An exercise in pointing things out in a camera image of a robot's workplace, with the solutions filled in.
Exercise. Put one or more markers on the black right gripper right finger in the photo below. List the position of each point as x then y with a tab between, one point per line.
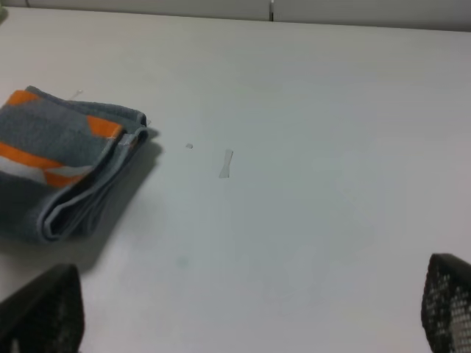
445	311

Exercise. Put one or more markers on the grey towel with orange stripes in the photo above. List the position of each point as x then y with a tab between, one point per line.
60	160

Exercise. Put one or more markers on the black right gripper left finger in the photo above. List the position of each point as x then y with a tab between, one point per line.
46	315

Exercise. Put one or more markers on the clear tape strip on table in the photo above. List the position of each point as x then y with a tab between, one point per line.
225	171

